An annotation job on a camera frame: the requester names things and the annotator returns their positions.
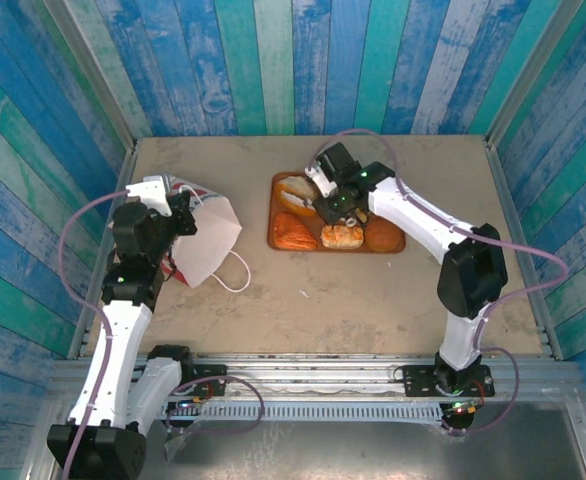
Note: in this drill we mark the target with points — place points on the white and red paper bag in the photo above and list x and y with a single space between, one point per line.
208 240

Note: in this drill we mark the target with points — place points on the iced fake pastry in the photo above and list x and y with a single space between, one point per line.
342 237

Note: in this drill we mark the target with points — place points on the red-orange fake bread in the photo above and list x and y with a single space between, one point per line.
293 232

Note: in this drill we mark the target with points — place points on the round brown fake bun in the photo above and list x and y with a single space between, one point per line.
384 236

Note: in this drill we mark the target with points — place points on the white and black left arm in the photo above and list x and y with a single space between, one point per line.
120 345

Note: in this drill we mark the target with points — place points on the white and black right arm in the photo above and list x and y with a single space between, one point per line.
413 215

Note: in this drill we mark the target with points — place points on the brown plastic tray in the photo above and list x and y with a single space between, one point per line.
272 240

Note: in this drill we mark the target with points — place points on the small white paper scrap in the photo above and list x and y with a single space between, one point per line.
304 294

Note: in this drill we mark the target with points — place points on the controller board with LEDs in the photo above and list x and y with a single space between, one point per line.
188 405
463 409

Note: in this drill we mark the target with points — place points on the grey metal sheet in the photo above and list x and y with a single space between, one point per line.
348 450

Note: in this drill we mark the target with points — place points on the aluminium side rail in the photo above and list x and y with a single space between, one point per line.
126 160
501 175

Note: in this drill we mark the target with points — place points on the aluminium corner post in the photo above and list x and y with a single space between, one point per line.
533 70
93 70

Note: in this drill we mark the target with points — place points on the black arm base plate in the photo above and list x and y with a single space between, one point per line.
420 382
215 385

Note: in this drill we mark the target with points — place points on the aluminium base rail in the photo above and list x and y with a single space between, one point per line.
313 372

